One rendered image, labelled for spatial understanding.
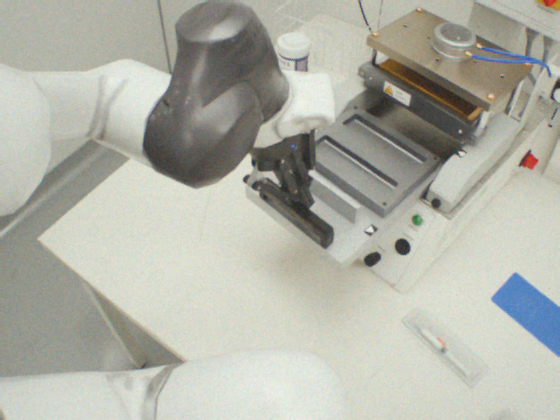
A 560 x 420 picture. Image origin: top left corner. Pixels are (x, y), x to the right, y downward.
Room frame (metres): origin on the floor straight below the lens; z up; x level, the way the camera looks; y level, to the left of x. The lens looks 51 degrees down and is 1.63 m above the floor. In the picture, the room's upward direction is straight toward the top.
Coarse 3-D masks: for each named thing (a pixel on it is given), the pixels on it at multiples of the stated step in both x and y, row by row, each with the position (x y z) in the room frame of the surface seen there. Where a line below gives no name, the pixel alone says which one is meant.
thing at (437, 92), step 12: (396, 72) 0.79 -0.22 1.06; (408, 72) 0.79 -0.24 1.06; (408, 84) 0.76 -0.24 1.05; (420, 84) 0.75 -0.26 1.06; (432, 84) 0.75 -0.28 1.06; (432, 96) 0.72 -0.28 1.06; (444, 96) 0.72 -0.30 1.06; (456, 96) 0.72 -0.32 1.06; (456, 108) 0.69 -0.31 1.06; (468, 108) 0.69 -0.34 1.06; (480, 108) 0.70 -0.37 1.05
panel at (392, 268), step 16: (416, 208) 0.58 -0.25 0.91; (400, 224) 0.57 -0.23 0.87; (432, 224) 0.55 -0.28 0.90; (384, 240) 0.57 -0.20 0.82; (400, 240) 0.55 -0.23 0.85; (416, 240) 0.54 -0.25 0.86; (384, 256) 0.55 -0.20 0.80; (400, 256) 0.54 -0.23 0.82; (384, 272) 0.53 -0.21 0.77; (400, 272) 0.52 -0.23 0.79
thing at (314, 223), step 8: (264, 192) 0.54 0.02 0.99; (272, 200) 0.53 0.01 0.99; (280, 200) 0.52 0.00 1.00; (288, 200) 0.51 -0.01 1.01; (288, 208) 0.50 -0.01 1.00; (296, 208) 0.50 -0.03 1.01; (304, 208) 0.50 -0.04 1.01; (296, 216) 0.49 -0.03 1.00; (304, 216) 0.48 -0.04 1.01; (312, 216) 0.48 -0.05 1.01; (304, 224) 0.48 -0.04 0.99; (312, 224) 0.47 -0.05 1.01; (320, 224) 0.47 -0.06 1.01; (328, 224) 0.47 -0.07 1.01; (320, 232) 0.46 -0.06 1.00; (328, 232) 0.45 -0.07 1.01; (328, 240) 0.45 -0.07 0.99
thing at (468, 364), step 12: (420, 312) 0.44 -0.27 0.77; (408, 324) 0.41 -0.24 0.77; (420, 324) 0.41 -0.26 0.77; (432, 324) 0.41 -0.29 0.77; (444, 324) 0.41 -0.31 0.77; (432, 336) 0.38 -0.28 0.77; (444, 336) 0.38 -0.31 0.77; (456, 336) 0.38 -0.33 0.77; (444, 348) 0.36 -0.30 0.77; (456, 348) 0.36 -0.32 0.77; (468, 348) 0.36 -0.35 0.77; (456, 360) 0.33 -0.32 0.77; (468, 360) 0.33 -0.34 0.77; (480, 360) 0.33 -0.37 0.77; (468, 372) 0.31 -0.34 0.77; (480, 372) 0.31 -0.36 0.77
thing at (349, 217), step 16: (272, 176) 0.60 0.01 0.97; (320, 176) 0.60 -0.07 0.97; (432, 176) 0.60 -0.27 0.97; (256, 192) 0.56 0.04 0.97; (320, 192) 0.55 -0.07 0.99; (336, 192) 0.53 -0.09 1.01; (416, 192) 0.56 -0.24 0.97; (272, 208) 0.53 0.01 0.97; (320, 208) 0.53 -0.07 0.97; (336, 208) 0.52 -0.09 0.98; (352, 208) 0.50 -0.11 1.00; (368, 208) 0.53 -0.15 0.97; (400, 208) 0.53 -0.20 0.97; (288, 224) 0.50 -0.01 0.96; (336, 224) 0.50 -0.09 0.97; (352, 224) 0.50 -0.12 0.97; (368, 224) 0.50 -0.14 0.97; (384, 224) 0.50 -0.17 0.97; (304, 240) 0.48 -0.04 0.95; (320, 240) 0.47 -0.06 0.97; (336, 240) 0.47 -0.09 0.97; (352, 240) 0.46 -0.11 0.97; (368, 240) 0.47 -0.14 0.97; (320, 256) 0.45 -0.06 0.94; (336, 256) 0.44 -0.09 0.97; (352, 256) 0.44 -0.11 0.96
